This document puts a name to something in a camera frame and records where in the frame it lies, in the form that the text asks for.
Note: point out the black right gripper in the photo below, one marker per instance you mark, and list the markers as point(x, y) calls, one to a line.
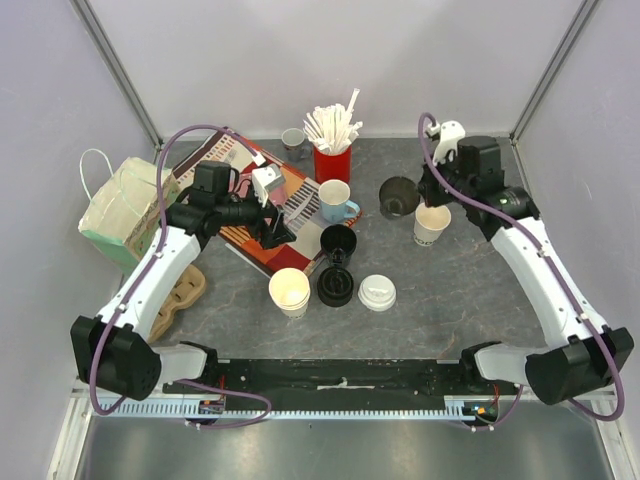
point(432, 188)

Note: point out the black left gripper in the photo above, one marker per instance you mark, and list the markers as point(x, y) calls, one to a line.
point(275, 234)

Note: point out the white paper coffee cup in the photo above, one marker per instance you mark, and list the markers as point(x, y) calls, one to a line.
point(429, 223)

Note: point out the black plastic cup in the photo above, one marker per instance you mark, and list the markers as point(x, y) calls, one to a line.
point(398, 197)

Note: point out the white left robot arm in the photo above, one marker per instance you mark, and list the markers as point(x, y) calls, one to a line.
point(111, 349)

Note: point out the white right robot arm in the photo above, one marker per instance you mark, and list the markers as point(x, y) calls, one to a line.
point(582, 353)

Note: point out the stack of white paper cups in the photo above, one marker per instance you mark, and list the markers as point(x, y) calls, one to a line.
point(289, 288)

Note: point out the stack of black cups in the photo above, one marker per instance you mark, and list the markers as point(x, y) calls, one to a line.
point(338, 243)

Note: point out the light blue ceramic mug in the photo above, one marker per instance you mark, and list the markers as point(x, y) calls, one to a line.
point(336, 205)

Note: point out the red straw holder cup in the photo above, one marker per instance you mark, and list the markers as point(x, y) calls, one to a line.
point(332, 167)

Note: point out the grey ceramic mug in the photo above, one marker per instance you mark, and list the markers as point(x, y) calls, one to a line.
point(295, 144)

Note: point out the cardboard cup carrier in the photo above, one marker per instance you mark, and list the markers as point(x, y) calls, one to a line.
point(186, 291)

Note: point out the stack of white lids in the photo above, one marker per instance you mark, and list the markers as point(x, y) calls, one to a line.
point(377, 293)

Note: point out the bundle of white straws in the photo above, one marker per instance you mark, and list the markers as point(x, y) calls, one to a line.
point(332, 129)

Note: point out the green patterned paper bag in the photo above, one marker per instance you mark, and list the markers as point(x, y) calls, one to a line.
point(123, 215)

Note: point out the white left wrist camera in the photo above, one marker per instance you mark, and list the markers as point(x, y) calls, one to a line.
point(265, 180)

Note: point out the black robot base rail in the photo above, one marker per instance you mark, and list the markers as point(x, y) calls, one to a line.
point(431, 377)

